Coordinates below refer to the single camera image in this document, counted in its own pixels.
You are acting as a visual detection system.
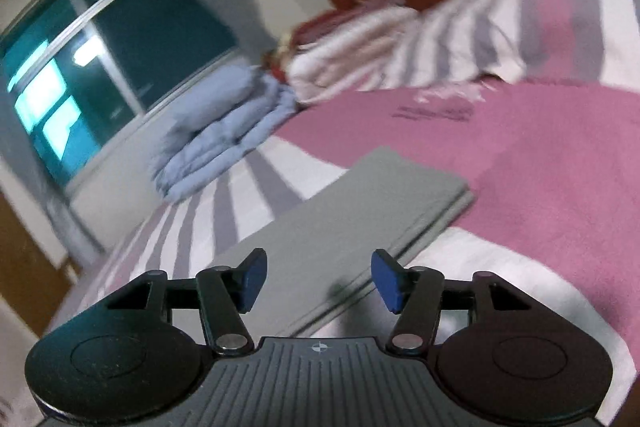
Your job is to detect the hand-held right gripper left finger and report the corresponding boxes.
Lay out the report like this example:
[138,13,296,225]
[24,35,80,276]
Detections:
[105,248,268,354]

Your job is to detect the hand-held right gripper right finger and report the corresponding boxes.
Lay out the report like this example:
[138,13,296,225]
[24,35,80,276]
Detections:
[371,249,532,354]

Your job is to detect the grey pants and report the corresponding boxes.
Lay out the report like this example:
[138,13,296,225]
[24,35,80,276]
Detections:
[210,146,475,338]

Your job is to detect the folded light blue duvet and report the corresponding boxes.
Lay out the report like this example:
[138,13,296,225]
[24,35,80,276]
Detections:
[149,66,301,202]

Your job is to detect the bed with striped pink sheet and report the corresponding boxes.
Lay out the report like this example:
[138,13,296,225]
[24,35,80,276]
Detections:
[45,77,640,427]

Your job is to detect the grey curtain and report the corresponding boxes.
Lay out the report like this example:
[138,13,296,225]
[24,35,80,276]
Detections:
[45,187,112,269]

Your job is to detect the brown wooden door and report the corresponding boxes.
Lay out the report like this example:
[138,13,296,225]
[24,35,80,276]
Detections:
[0,192,77,348]

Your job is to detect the striped pink pillow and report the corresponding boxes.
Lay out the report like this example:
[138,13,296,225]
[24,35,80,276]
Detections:
[287,0,640,102]

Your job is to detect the pile of red clothes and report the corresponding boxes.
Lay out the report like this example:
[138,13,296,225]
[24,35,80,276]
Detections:
[265,9,353,78]

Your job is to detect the window with white frame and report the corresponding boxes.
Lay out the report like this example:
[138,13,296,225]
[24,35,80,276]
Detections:
[0,0,241,192]

